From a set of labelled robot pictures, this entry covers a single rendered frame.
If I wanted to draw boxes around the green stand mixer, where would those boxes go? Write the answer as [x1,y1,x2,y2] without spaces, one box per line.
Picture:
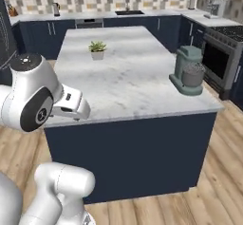
[168,45,207,97]

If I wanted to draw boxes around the brown knife block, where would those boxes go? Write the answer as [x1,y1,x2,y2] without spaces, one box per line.
[7,4,19,18]

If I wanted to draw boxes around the steel range oven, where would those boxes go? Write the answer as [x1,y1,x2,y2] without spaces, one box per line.
[200,25,243,102]

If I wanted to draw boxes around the steel dishwasher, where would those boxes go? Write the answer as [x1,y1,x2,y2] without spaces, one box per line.
[75,18,104,29]

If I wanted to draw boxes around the navy base cupboard run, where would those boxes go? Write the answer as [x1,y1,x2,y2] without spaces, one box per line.
[10,14,207,60]

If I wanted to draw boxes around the green plant in white pot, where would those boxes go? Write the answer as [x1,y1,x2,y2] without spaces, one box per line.
[87,40,107,62]

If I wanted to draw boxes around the navy kitchen island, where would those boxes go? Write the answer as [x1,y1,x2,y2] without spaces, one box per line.
[43,25,226,204]

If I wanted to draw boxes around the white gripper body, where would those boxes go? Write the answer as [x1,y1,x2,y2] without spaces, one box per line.
[51,95,92,122]

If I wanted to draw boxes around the black sink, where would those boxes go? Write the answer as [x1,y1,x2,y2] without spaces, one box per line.
[114,9,145,16]

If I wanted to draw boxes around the steel kettle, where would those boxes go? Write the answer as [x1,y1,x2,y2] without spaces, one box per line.
[51,2,62,17]

